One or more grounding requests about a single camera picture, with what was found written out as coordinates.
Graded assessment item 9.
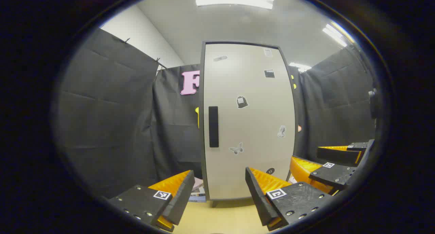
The grey cabinet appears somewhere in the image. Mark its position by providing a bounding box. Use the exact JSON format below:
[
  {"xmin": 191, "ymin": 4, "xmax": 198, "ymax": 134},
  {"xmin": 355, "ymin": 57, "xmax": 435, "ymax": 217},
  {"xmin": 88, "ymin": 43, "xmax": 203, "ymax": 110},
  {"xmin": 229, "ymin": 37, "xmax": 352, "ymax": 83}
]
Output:
[{"xmin": 199, "ymin": 40, "xmax": 300, "ymax": 208}]

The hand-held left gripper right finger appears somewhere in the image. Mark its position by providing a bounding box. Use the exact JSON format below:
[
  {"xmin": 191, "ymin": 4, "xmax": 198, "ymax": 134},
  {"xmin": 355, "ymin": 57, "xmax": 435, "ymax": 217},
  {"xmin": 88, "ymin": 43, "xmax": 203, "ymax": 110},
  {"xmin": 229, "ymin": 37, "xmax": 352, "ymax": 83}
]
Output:
[{"xmin": 245, "ymin": 167, "xmax": 335, "ymax": 232}]

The black door handle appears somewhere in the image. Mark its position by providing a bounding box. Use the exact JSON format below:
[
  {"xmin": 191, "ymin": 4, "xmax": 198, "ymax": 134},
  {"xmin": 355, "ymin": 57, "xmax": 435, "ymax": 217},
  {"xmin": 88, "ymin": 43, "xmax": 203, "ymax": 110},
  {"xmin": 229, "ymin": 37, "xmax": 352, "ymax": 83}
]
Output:
[{"xmin": 208, "ymin": 106, "xmax": 219, "ymax": 148}]

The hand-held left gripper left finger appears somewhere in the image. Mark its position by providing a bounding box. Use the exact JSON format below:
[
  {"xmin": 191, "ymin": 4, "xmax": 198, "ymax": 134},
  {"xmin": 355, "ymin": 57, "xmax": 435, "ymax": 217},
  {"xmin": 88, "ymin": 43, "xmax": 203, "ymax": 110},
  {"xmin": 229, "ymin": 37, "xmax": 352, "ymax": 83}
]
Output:
[{"xmin": 108, "ymin": 170, "xmax": 195, "ymax": 232}]

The black backdrop cloth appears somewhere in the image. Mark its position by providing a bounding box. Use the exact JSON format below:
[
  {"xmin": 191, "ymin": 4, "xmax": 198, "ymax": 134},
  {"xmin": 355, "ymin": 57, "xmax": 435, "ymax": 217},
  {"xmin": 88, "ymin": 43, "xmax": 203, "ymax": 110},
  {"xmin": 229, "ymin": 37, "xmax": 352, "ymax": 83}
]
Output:
[{"xmin": 56, "ymin": 28, "xmax": 379, "ymax": 199}]

